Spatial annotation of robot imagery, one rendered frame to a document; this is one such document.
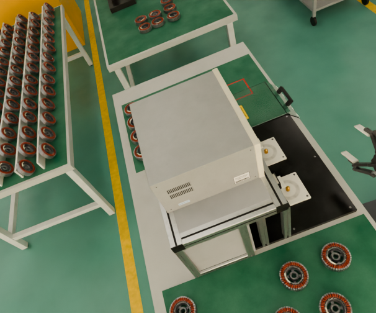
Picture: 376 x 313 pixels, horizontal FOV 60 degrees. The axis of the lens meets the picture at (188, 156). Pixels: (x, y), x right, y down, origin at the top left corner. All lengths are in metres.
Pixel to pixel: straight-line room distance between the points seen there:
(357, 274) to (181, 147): 0.86
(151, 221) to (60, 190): 1.62
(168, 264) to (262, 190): 0.61
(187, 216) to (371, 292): 0.75
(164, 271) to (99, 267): 1.11
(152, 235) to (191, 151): 0.67
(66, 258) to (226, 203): 1.83
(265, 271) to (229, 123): 0.66
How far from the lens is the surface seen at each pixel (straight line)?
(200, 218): 1.19
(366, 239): 1.56
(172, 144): 1.15
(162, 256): 1.60
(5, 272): 3.11
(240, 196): 1.21
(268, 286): 1.46
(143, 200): 1.76
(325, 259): 1.46
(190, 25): 2.79
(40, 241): 3.02
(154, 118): 1.26
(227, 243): 1.32
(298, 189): 1.59
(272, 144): 1.74
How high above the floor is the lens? 2.17
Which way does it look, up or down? 51 degrees down
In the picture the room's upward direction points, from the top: 24 degrees counter-clockwise
